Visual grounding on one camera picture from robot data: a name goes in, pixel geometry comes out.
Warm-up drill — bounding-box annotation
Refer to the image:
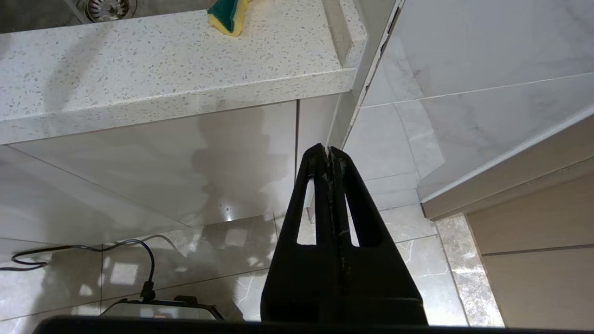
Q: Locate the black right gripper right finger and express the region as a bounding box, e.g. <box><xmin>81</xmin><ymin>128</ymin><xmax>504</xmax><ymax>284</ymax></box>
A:
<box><xmin>330</xmin><ymin>148</ymin><xmax>428</xmax><ymax>326</ymax></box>

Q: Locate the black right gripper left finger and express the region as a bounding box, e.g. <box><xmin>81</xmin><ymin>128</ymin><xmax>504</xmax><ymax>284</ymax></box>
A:
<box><xmin>260</xmin><ymin>143</ymin><xmax>345</xmax><ymax>324</ymax></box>

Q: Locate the green and yellow sponge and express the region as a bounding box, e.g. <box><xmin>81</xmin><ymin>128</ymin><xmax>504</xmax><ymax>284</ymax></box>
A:
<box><xmin>207</xmin><ymin>0</ymin><xmax>254</xmax><ymax>38</ymax></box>

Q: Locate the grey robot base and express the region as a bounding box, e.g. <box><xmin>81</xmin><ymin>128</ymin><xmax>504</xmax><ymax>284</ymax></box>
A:
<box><xmin>99</xmin><ymin>295</ymin><xmax>225</xmax><ymax>321</ymax></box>

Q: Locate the stainless steel sink basin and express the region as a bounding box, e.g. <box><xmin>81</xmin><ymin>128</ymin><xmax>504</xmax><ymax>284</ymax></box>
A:
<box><xmin>0</xmin><ymin>0</ymin><xmax>212</xmax><ymax>34</ymax></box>

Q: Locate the beige wooden cabinet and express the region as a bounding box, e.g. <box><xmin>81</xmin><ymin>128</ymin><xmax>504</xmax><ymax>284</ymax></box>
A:
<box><xmin>419</xmin><ymin>107</ymin><xmax>594</xmax><ymax>334</ymax></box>

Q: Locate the glossy white cabinet front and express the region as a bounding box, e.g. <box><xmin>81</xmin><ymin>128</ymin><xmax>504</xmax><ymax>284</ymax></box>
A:
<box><xmin>0</xmin><ymin>94</ymin><xmax>345</xmax><ymax>245</ymax></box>

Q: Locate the round metal drain strainer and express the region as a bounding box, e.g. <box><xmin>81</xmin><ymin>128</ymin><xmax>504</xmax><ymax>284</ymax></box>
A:
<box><xmin>77</xmin><ymin>0</ymin><xmax>138</xmax><ymax>23</ymax></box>

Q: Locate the black floor cable with plug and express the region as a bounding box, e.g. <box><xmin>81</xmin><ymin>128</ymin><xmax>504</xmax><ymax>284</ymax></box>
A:
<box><xmin>0</xmin><ymin>239</ymin><xmax>157</xmax><ymax>302</ymax></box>

